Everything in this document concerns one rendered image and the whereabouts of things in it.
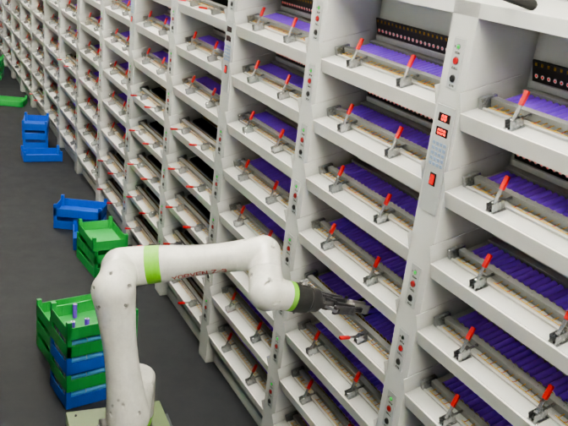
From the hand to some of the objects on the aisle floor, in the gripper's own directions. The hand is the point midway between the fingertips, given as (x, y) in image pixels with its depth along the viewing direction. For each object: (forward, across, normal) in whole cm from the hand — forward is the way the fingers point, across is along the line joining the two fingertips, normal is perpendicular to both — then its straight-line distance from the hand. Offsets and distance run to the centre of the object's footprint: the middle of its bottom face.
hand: (357, 307), depth 240 cm
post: (+26, -32, +79) cm, 89 cm away
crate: (-36, +98, +96) cm, 142 cm away
